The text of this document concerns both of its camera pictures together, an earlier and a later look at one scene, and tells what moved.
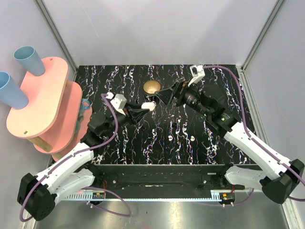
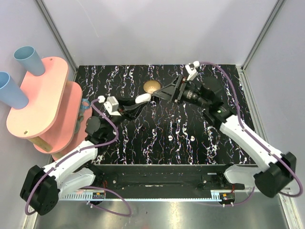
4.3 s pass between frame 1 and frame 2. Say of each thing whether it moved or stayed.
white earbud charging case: moved
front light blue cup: stayed
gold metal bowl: stayed
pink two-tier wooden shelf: stayed
